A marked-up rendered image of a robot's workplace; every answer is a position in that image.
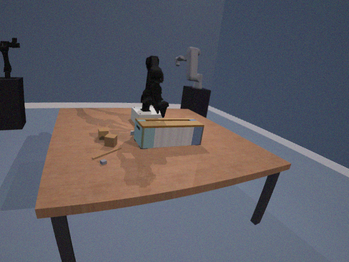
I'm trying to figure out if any tan cardboard box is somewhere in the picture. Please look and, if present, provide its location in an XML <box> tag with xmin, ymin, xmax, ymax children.
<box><xmin>98</xmin><ymin>128</ymin><xmax>109</xmax><ymax>140</ymax></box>
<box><xmin>104</xmin><ymin>133</ymin><xmax>117</xmax><ymax>147</ymax></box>

